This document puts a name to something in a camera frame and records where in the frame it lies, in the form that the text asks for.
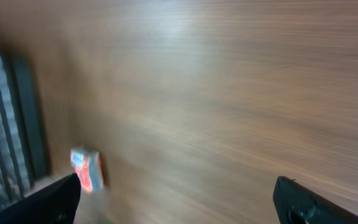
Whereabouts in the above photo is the grey plastic lattice basket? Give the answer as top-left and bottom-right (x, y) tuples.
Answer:
(0, 48), (48, 210)

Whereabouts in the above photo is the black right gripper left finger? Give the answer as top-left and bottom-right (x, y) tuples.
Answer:
(0, 173), (81, 224)

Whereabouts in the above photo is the small red white box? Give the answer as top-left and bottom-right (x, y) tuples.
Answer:
(70, 147), (104, 194)

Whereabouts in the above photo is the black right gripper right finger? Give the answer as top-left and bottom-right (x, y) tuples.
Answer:
(273, 176), (358, 224)

